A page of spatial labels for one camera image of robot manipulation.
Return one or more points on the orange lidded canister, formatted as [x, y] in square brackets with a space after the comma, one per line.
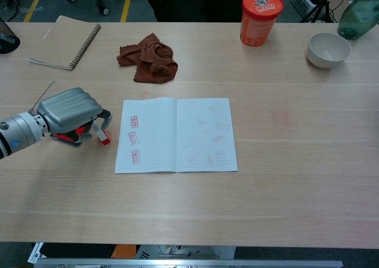
[257, 22]

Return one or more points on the black mesh holder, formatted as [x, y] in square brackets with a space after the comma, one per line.
[7, 41]

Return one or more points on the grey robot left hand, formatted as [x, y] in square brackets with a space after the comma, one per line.
[69, 108]

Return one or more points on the red ink stamp pad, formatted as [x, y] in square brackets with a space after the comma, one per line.
[66, 138]

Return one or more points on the black tripod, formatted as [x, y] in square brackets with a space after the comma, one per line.
[321, 6]

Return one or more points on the aluminium rail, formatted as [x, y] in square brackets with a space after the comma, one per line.
[177, 263]

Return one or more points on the white silver robot left arm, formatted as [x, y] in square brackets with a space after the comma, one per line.
[20, 132]

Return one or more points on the white labelled panel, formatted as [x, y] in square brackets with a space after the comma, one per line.
[35, 253]

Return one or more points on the white ceramic bowl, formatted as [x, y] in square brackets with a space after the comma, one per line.
[327, 50]

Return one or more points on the black chair back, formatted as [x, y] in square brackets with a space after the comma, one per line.
[195, 3]

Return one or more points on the open lined white notebook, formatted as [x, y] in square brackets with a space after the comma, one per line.
[165, 138]

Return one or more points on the kraft spiral notebook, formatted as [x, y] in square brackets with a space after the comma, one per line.
[63, 41]

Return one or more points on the green plastic bottle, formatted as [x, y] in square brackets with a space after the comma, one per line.
[356, 19]

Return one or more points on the small red white stamp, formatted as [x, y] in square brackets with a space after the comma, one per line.
[102, 135]

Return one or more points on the brown crumpled cloth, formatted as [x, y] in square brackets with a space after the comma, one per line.
[154, 61]

